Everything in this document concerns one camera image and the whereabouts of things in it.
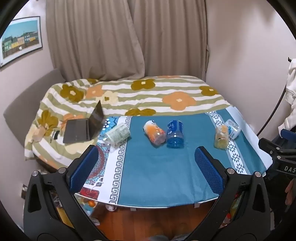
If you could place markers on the teal patterned tablecloth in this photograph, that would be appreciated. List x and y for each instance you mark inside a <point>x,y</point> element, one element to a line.
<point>152,171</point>

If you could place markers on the beige curtain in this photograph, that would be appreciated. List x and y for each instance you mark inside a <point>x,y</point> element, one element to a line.
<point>111,39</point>

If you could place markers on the white garment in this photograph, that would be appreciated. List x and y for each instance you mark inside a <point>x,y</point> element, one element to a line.
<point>291,92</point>

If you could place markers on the white sheet under tablecloth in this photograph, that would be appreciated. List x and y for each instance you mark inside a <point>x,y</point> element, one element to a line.
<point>252,136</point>

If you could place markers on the floral striped blanket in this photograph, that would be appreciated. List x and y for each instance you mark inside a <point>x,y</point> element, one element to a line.
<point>129,95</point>

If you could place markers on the person's right hand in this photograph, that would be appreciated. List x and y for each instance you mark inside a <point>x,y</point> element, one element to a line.
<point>290,192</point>

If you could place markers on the yellow drink plastic bottle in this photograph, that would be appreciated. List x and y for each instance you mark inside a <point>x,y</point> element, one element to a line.
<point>222,137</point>

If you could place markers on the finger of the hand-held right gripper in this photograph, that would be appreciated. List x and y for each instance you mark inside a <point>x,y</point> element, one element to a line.
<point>269,146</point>
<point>288,134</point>

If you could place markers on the blue plastic bottle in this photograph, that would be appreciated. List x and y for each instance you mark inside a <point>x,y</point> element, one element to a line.
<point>175,134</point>

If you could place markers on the grey upholstered headboard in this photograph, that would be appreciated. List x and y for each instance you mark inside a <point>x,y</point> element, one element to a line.
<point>27,99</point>

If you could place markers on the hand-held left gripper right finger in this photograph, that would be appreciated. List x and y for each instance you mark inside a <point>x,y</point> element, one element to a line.
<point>209,172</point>

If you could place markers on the colourful toy clutter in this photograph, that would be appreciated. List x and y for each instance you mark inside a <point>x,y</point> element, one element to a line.
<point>89,204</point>

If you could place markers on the orange label plastic bottle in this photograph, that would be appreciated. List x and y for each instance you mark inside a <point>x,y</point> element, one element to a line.
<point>154,134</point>

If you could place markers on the framed picture of houses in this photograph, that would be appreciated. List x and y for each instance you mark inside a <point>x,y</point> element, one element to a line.
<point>19,39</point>

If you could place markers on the green label plastic bottle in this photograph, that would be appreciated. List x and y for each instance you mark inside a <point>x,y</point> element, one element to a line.
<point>116,134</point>

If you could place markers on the grey laptop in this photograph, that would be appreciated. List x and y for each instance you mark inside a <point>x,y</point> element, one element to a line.
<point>81,129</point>

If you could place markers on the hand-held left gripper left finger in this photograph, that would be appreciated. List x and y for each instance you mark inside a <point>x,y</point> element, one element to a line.
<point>83,170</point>

